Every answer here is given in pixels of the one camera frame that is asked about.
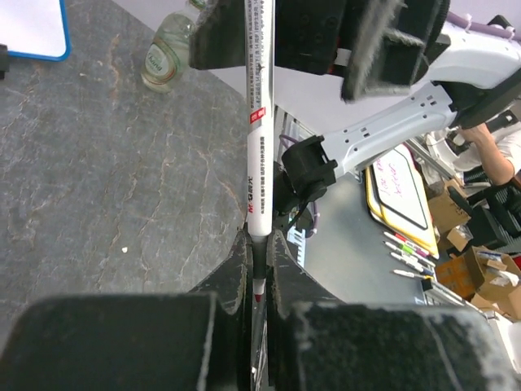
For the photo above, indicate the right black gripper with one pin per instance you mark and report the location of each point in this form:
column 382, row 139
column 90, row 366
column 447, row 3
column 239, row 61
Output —
column 388, row 40

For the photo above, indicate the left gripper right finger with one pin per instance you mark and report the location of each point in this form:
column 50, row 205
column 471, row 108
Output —
column 317, row 342

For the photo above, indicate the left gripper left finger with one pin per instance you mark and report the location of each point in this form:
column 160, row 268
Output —
column 197, row 340

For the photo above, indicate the white marker pen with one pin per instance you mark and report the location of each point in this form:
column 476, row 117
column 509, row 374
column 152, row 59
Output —
column 259, row 47

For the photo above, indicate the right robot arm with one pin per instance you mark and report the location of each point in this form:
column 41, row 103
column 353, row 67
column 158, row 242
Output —
column 448, row 70

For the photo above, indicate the yellow framed whiteboard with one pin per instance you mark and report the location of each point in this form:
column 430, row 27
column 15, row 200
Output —
column 395, row 196

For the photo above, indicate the blue framed whiteboard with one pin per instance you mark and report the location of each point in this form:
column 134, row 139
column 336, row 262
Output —
column 33, row 29

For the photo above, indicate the spare marker pen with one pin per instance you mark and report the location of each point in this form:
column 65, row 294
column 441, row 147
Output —
column 410, row 275
column 412, row 264
column 409, row 244
column 402, row 248

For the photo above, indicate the glass soda bottle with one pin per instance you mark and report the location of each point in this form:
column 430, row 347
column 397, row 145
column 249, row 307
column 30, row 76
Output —
column 167, row 56

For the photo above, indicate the cardboard box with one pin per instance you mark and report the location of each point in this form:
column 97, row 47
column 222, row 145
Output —
column 487, row 279

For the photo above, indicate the person in white shirt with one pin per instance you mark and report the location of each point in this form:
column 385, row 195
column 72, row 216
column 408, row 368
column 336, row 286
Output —
column 498, row 153

